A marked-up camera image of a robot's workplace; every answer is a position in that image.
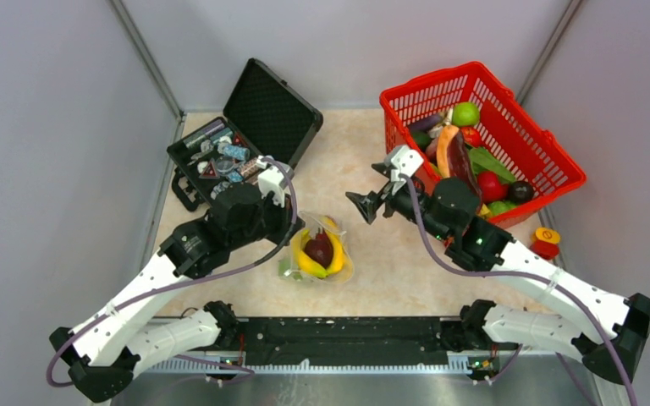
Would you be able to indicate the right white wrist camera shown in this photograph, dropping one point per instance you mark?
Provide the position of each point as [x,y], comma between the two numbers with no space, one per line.
[398,165]

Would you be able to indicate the green leaf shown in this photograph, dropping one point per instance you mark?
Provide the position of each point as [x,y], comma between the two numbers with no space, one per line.
[483,160]

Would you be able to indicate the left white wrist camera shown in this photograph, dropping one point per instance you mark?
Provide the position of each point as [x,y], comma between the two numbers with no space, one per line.
[273,179]

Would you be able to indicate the dark purple eggplant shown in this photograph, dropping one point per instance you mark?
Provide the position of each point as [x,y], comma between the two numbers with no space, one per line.
[459,163]

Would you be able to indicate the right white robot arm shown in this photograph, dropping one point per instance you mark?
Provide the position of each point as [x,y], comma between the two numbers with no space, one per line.
[606,332]

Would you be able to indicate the clear zip top bag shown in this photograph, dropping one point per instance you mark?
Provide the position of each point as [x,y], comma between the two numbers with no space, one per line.
[313,222]

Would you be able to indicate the dark red fruit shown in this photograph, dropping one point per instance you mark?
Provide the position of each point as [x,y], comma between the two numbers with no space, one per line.
[318,247]

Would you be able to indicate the yellow banana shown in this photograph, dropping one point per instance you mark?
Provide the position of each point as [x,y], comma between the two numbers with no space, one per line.
[312,268]

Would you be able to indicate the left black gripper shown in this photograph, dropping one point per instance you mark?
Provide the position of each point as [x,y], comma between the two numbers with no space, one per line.
[284,216]

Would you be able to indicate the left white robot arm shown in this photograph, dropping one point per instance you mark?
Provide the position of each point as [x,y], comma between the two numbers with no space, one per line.
[101,356]

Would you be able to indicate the dark plum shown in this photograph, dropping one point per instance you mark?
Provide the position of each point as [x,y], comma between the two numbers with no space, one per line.
[520,192]

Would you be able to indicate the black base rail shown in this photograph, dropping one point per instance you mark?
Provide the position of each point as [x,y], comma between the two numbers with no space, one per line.
[351,341]

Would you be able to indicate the red apple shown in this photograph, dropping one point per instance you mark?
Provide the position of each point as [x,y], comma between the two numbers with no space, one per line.
[491,187]
[472,137]

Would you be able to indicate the green apple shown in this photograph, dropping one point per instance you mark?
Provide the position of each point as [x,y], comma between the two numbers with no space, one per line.
[465,114]

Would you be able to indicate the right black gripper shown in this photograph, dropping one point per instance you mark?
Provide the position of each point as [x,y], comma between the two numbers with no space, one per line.
[370,204]

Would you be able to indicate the red plastic basket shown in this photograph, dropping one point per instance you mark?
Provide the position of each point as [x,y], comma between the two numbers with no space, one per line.
[507,131]

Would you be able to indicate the black open case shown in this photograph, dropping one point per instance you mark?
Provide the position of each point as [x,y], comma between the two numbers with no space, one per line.
[263,116]

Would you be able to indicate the dark green avocado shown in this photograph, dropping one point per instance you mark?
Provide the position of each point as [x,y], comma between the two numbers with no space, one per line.
[421,139]

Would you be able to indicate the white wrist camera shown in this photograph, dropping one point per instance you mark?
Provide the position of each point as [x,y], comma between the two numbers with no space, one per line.
[273,179]
[398,165]

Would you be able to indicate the red yellow emergency button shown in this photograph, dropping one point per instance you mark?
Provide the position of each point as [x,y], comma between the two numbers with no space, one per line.
[545,243]

